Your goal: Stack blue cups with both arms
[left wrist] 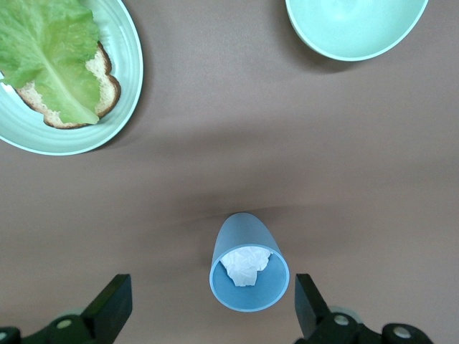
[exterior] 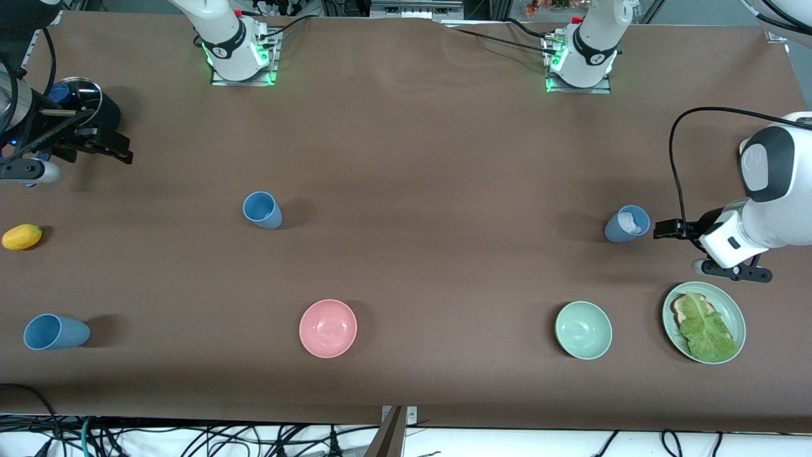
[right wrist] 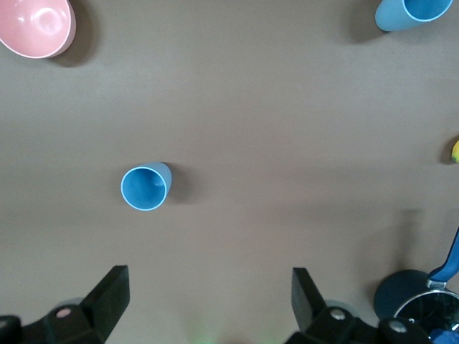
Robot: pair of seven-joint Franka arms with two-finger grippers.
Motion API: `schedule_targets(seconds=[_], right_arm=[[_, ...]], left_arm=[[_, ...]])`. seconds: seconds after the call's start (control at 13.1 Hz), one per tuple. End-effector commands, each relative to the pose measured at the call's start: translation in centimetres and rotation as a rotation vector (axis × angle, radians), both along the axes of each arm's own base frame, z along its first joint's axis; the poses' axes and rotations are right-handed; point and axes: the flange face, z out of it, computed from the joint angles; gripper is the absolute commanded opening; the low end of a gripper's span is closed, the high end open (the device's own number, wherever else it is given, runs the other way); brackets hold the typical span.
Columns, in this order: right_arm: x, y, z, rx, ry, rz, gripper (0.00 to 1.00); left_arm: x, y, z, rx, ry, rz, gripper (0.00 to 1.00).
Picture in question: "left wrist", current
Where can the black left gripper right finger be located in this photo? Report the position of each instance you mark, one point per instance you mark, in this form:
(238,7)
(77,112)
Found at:
(312,315)

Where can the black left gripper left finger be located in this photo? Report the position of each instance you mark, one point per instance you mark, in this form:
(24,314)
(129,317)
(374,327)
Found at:
(107,308)

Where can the blue plastic cup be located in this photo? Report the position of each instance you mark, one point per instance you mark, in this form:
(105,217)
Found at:
(244,229)

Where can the crumpled white tissue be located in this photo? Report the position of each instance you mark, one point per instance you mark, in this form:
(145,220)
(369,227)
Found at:
(244,267)

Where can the bread slice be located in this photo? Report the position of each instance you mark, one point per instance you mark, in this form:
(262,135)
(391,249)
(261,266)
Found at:
(107,93)

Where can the light green plate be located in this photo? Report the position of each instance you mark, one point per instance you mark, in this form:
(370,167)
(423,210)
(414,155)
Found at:
(122,53)

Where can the green lettuce leaf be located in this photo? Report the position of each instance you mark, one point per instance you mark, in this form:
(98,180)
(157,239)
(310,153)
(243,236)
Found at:
(46,46)

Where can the light green bowl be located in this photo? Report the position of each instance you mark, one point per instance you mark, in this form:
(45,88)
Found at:
(355,25)

